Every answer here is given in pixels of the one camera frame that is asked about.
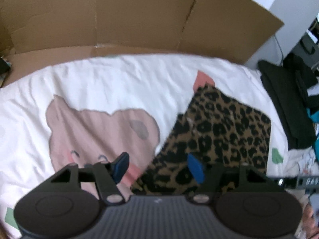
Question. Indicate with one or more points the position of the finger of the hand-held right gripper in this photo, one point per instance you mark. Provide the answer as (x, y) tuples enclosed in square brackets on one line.
[(304, 182)]

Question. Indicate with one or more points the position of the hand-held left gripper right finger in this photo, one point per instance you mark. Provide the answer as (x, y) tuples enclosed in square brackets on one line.
[(195, 166)]

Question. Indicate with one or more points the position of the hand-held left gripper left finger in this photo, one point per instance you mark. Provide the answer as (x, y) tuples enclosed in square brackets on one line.
[(121, 165)]

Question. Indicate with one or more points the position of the leopard print garment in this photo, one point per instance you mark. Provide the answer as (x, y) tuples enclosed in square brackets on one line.
[(224, 129)]

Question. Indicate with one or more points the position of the black folded clothes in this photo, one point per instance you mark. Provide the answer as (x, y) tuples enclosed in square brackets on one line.
[(286, 104)]

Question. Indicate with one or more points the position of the person's right hand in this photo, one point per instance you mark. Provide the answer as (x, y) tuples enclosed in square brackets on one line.
[(311, 219)]

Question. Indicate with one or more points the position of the teal printed cloth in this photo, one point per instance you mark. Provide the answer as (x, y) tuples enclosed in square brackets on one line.
[(314, 115)]

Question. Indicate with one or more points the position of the white bear-print blanket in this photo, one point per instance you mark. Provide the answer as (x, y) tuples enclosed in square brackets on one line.
[(99, 87)]

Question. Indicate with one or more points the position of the black bag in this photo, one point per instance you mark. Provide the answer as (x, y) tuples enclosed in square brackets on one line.
[(306, 77)]

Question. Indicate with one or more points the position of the black cloth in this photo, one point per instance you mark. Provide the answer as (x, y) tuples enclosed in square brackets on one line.
[(4, 66)]

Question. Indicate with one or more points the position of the brown cardboard sheet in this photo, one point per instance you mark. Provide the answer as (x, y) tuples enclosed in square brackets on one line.
[(124, 12)]

